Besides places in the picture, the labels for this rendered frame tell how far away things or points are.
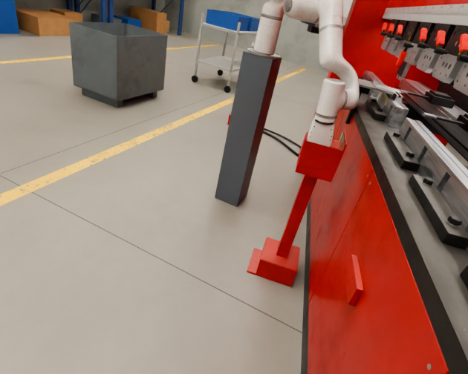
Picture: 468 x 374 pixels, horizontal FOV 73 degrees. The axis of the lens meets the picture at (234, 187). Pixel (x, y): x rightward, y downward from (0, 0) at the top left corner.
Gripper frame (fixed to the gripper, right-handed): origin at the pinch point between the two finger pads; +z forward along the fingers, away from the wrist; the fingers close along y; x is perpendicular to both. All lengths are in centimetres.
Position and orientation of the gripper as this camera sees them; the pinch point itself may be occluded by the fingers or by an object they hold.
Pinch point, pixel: (315, 155)
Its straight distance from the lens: 140.7
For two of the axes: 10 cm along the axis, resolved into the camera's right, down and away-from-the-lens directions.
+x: -2.6, 4.7, -8.5
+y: -9.6, -2.2, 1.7
